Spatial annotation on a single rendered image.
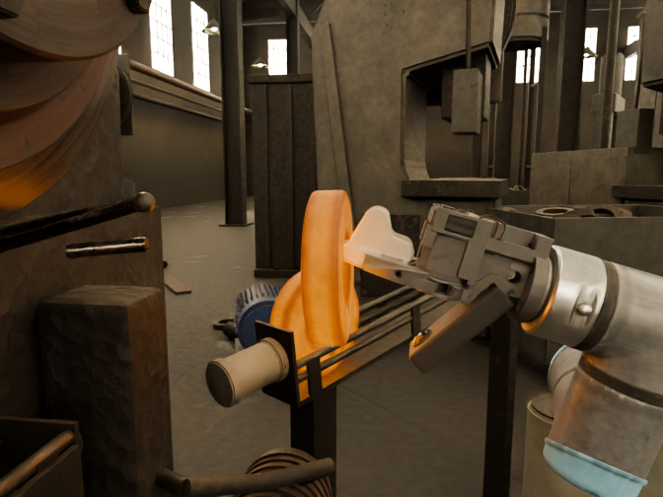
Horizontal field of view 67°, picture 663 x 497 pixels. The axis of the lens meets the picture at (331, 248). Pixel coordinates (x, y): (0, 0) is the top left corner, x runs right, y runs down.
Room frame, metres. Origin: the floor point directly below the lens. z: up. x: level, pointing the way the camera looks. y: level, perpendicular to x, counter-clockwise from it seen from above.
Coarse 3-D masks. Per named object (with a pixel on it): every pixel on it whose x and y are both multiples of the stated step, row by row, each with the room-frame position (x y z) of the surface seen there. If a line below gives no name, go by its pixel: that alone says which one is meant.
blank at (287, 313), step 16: (288, 288) 0.67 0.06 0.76; (288, 304) 0.65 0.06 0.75; (272, 320) 0.66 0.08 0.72; (288, 320) 0.64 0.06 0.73; (304, 320) 0.66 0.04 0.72; (352, 320) 0.74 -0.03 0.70; (304, 336) 0.66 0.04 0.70; (304, 352) 0.66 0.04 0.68; (336, 352) 0.71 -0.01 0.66; (304, 368) 0.66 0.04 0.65
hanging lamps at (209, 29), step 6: (258, 0) 16.70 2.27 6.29; (258, 6) 16.70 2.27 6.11; (642, 12) 11.29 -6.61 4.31; (642, 18) 11.68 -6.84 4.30; (210, 24) 12.57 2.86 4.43; (216, 24) 12.60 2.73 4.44; (588, 24) 15.34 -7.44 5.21; (204, 30) 12.78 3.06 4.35; (210, 30) 12.91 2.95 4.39; (216, 30) 12.94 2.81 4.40; (588, 48) 15.24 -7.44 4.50; (588, 54) 15.50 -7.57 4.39; (594, 54) 15.35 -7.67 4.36; (258, 60) 16.54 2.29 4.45; (252, 66) 16.77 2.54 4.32; (258, 66) 16.93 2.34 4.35; (264, 66) 16.92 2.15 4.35
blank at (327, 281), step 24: (336, 192) 0.49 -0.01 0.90; (312, 216) 0.45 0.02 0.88; (336, 216) 0.45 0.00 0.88; (312, 240) 0.44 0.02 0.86; (336, 240) 0.44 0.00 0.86; (312, 264) 0.43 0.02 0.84; (336, 264) 0.43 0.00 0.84; (312, 288) 0.43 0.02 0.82; (336, 288) 0.43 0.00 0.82; (312, 312) 0.43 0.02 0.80; (336, 312) 0.43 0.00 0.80; (312, 336) 0.45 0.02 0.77; (336, 336) 0.45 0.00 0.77
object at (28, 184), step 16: (112, 64) 0.46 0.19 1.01; (112, 80) 0.46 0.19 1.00; (96, 96) 0.44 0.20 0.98; (96, 112) 0.43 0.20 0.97; (80, 128) 0.41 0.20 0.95; (64, 144) 0.39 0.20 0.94; (80, 144) 0.41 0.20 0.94; (32, 160) 0.36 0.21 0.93; (48, 160) 0.37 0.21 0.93; (64, 160) 0.39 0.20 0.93; (0, 176) 0.33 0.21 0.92; (16, 176) 0.34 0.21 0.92; (32, 176) 0.35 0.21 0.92; (48, 176) 0.37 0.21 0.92; (0, 192) 0.33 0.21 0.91; (16, 192) 0.34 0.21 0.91; (32, 192) 0.35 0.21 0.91; (0, 208) 0.32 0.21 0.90; (16, 208) 0.34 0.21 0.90
